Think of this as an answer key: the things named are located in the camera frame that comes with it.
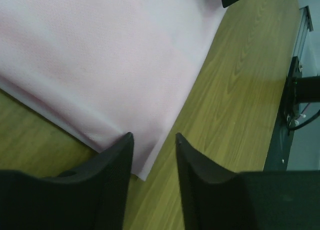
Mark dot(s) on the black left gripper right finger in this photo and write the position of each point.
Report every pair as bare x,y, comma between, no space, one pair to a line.
215,198

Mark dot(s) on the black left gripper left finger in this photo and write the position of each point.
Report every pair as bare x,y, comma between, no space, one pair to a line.
91,196

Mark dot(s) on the pink t-shirt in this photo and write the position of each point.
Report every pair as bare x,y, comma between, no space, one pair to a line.
103,68

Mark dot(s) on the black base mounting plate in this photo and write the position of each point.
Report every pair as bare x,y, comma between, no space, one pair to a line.
282,138

